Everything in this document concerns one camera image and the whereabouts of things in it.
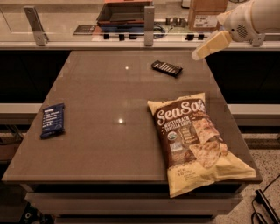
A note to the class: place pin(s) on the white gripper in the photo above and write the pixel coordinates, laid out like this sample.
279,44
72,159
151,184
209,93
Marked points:
236,25

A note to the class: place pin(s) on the black chocolate rxbar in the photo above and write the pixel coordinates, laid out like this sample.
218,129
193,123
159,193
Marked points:
166,68

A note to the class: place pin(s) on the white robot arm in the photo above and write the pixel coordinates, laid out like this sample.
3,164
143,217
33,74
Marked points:
265,16

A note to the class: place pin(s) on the blue blueberry rxbar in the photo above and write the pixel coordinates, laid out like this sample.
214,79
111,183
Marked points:
53,121

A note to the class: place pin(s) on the cardboard box with label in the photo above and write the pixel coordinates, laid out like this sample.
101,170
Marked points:
203,15

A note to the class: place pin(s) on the dark open tray box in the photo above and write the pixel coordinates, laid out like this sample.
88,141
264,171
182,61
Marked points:
120,12

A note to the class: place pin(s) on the yellow brown tortilla chips bag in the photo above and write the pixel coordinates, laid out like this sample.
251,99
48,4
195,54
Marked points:
194,151

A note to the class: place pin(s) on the black power strip on floor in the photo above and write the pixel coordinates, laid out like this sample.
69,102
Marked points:
261,199

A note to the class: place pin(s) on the right metal rail bracket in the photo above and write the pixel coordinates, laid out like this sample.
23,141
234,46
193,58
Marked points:
257,41

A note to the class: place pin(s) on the metal rail bracket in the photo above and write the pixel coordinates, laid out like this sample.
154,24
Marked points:
257,41
148,25
39,34

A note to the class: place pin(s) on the middle metal rail bracket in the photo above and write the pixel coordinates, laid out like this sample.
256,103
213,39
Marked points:
148,25

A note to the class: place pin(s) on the left metal rail bracket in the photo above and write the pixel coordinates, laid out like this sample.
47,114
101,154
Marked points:
39,34

